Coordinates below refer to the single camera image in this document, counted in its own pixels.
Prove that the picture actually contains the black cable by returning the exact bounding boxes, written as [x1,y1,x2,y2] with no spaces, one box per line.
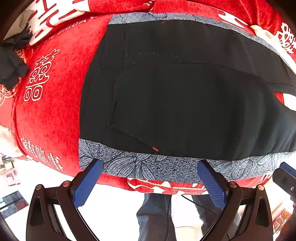
[162,194,218,241]

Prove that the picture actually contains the black shorts with patterned waistband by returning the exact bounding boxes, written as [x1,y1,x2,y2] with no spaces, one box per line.
[79,13,295,183]

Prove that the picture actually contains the cream garment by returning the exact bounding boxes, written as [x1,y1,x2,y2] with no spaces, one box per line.
[250,25,281,48]

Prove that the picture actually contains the red sofa cover with characters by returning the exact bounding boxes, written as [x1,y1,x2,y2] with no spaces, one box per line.
[0,0,296,195]

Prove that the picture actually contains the person's legs in jeans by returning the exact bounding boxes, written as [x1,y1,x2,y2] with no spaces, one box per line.
[137,193,222,240]

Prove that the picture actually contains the dark crumpled garment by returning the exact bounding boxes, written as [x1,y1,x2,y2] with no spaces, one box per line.
[1,24,33,90]

